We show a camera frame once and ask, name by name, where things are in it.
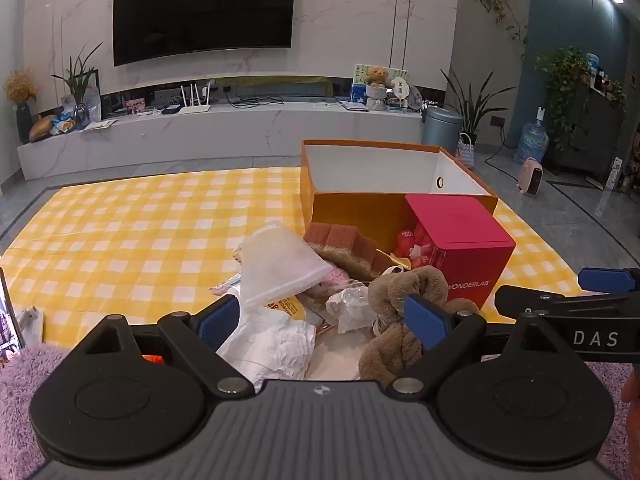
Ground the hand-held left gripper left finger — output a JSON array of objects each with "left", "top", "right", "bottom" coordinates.
[{"left": 75, "top": 295, "right": 257, "bottom": 397}]

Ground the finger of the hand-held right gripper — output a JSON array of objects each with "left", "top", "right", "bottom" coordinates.
[
  {"left": 494, "top": 285, "right": 640, "bottom": 317},
  {"left": 578, "top": 268, "right": 640, "bottom": 292}
]

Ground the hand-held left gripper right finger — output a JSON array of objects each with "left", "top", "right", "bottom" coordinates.
[{"left": 392, "top": 294, "right": 567, "bottom": 397}]

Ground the brown plush toy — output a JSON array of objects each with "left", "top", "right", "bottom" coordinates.
[{"left": 357, "top": 266, "right": 482, "bottom": 386}]

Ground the white bag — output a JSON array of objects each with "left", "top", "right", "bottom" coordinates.
[{"left": 215, "top": 304, "right": 317, "bottom": 394}]

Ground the toast-shaped plush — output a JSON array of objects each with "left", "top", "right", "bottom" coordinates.
[{"left": 305, "top": 222, "right": 396, "bottom": 281}]

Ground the orange cardboard box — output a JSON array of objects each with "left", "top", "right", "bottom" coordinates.
[{"left": 300, "top": 139, "right": 499, "bottom": 241}]

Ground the person's right hand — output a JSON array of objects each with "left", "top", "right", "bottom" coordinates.
[{"left": 621, "top": 367, "right": 640, "bottom": 404}]

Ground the yellow snack packet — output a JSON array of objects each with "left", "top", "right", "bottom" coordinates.
[{"left": 265, "top": 294, "right": 309, "bottom": 322}]

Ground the crumpled clear wrap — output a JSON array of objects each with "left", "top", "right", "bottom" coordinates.
[{"left": 326, "top": 285, "right": 376, "bottom": 334}]

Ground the red box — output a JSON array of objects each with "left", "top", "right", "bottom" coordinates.
[{"left": 391, "top": 194, "right": 517, "bottom": 311}]

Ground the pink crochet toy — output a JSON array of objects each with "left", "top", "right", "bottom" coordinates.
[{"left": 306, "top": 267, "right": 352, "bottom": 297}]

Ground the yellow checkered mat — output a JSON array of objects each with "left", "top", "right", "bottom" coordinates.
[{"left": 0, "top": 165, "right": 601, "bottom": 353}]

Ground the pink space heater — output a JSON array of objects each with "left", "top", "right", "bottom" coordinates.
[{"left": 517, "top": 157, "right": 547, "bottom": 195}]

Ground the dark cabinet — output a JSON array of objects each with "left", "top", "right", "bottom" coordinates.
[{"left": 547, "top": 80, "right": 627, "bottom": 177}]

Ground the woven basket bag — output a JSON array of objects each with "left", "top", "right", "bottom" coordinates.
[{"left": 457, "top": 132, "right": 479, "bottom": 169}]

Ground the blue water jug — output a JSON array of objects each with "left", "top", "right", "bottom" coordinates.
[{"left": 515, "top": 107, "right": 550, "bottom": 164}]

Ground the grey trash can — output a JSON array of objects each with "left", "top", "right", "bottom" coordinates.
[{"left": 421, "top": 106, "right": 465, "bottom": 147}]

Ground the white folding stand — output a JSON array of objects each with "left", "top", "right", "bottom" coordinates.
[{"left": 15, "top": 307, "right": 46, "bottom": 349}]

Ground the white marble media console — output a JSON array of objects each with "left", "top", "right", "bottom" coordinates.
[{"left": 17, "top": 102, "right": 436, "bottom": 181}]

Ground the potted snake plant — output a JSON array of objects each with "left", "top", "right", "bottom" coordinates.
[{"left": 440, "top": 67, "right": 517, "bottom": 147}]

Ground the trailing pothos plant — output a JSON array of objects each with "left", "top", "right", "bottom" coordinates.
[{"left": 534, "top": 49, "right": 627, "bottom": 152}]

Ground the clear acrylic photo stand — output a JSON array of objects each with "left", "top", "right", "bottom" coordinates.
[{"left": 0, "top": 267, "right": 26, "bottom": 357}]

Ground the purple fluffy rug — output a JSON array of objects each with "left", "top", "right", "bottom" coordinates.
[{"left": 0, "top": 344, "right": 640, "bottom": 480}]

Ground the white router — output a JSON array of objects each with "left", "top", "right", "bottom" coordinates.
[{"left": 178, "top": 85, "right": 211, "bottom": 115}]

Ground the small teddy bear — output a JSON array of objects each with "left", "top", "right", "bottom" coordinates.
[{"left": 364, "top": 66, "right": 391, "bottom": 110}]

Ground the dark soundbar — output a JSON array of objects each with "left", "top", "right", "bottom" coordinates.
[{"left": 235, "top": 80, "right": 334, "bottom": 102}]

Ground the printed poster card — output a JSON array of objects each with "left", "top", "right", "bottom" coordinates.
[{"left": 353, "top": 64, "right": 408, "bottom": 107}]

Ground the brown round bread loaf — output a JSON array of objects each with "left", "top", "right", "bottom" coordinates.
[{"left": 29, "top": 116, "right": 59, "bottom": 143}]

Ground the potted green plant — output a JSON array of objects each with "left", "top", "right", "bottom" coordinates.
[{"left": 50, "top": 42, "right": 104, "bottom": 117}]

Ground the hanging vine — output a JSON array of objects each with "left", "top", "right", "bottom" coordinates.
[{"left": 470, "top": 0, "right": 529, "bottom": 57}]

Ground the vase with dried flowers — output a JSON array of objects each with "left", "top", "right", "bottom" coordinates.
[{"left": 4, "top": 67, "right": 39, "bottom": 144}]

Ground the black television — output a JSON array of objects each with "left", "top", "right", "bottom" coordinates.
[{"left": 112, "top": 0, "right": 297, "bottom": 67}]

